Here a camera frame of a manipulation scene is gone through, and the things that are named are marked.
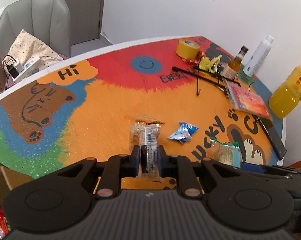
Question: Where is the teal beige snack packet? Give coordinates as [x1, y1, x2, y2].
[209, 138, 242, 168]

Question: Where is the clear dark cookie packet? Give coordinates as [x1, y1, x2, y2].
[129, 119, 163, 182]

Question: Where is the black phone near juice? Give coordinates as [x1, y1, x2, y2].
[258, 118, 287, 160]

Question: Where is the blue crinkled snack packet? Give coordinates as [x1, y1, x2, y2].
[168, 122, 198, 144]

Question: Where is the orange cracker packet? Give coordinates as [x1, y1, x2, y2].
[124, 115, 165, 125]

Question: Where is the colourful cartoon table mat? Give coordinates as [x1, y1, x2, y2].
[0, 39, 279, 178]

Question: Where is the red booklet in bag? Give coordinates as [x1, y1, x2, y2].
[223, 80, 272, 120]

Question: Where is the orange juice bottle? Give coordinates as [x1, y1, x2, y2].
[268, 65, 301, 119]

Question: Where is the small amber glass bottle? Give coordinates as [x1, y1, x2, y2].
[221, 46, 249, 80]

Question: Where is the yellow wrapped candy pile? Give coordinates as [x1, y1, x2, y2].
[199, 54, 222, 74]

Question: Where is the yellow tape roll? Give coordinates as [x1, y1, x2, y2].
[176, 39, 200, 60]

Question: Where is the cardboard box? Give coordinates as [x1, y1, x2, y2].
[0, 164, 33, 208]

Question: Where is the white spray bottle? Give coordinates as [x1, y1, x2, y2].
[243, 35, 274, 77]

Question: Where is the white power strip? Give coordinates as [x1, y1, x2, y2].
[7, 56, 40, 83]

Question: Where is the dotted beige cushion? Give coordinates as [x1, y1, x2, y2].
[8, 29, 64, 71]

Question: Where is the grey armchair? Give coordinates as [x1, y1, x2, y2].
[0, 0, 71, 57]

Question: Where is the grey door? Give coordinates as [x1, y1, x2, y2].
[65, 0, 104, 45]

